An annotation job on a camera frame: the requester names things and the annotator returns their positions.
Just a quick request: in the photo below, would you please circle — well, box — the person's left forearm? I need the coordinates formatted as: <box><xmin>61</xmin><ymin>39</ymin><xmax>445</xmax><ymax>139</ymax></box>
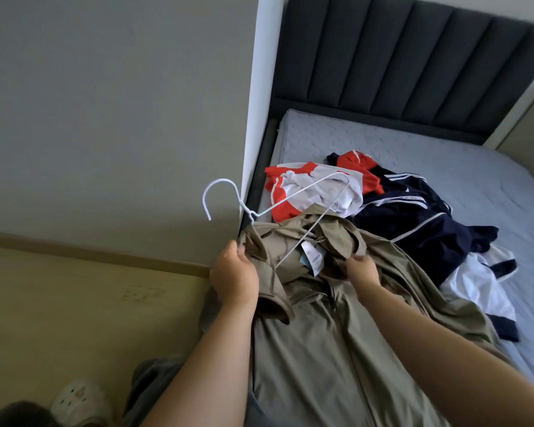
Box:
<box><xmin>142</xmin><ymin>298</ymin><xmax>256</xmax><ymax>427</ymax></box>

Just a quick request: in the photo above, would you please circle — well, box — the red and white jacket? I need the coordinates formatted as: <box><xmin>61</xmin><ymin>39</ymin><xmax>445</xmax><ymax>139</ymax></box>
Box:
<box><xmin>264</xmin><ymin>160</ymin><xmax>386</xmax><ymax>223</ymax></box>

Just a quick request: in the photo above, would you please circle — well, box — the person's right forearm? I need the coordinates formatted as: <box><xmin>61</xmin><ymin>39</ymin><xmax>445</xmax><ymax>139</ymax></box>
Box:
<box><xmin>358</xmin><ymin>284</ymin><xmax>534</xmax><ymax>427</ymax></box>

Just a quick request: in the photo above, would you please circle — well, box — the person's white clog shoe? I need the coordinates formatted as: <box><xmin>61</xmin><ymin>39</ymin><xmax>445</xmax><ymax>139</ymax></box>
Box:
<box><xmin>50</xmin><ymin>380</ymin><xmax>116</xmax><ymax>427</ymax></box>

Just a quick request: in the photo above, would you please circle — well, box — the person's left hand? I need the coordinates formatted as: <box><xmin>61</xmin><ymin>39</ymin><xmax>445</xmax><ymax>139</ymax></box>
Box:
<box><xmin>210</xmin><ymin>240</ymin><xmax>260</xmax><ymax>308</ymax></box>

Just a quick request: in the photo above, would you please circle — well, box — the khaki zip jacket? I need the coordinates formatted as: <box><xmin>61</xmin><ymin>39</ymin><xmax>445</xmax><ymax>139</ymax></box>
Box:
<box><xmin>200</xmin><ymin>206</ymin><xmax>514</xmax><ymax>427</ymax></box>

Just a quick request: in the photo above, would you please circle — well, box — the person's right hand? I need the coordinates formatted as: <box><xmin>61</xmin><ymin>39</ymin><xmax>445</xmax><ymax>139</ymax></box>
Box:
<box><xmin>342</xmin><ymin>253</ymin><xmax>382</xmax><ymax>299</ymax></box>

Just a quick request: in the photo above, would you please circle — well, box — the grey quilted bed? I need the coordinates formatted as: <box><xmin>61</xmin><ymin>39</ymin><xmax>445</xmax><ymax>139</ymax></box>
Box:
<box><xmin>249</xmin><ymin>108</ymin><xmax>534</xmax><ymax>397</ymax></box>

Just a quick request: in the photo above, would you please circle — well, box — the white wire hanger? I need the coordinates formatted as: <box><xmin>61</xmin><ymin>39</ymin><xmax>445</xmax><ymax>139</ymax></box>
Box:
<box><xmin>202</xmin><ymin>170</ymin><xmax>352</xmax><ymax>267</ymax></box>

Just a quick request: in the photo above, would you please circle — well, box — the red and navy sports jacket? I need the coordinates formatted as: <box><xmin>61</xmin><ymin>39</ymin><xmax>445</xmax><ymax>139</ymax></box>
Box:
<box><xmin>326</xmin><ymin>151</ymin><xmax>500</xmax><ymax>285</ymax></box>

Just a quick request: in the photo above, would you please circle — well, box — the paper price tag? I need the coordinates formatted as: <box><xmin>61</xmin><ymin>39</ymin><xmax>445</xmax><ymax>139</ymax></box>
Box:
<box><xmin>300</xmin><ymin>240</ymin><xmax>327</xmax><ymax>278</ymax></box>

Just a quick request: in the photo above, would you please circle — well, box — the white and navy garment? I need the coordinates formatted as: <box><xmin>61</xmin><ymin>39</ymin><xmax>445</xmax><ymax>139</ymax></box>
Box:
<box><xmin>440</xmin><ymin>244</ymin><xmax>521</xmax><ymax>343</ymax></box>

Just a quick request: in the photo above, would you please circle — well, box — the dark grey upholstered headboard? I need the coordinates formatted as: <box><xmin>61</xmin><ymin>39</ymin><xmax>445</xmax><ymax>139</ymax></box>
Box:
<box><xmin>269</xmin><ymin>0</ymin><xmax>534</xmax><ymax>146</ymax></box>

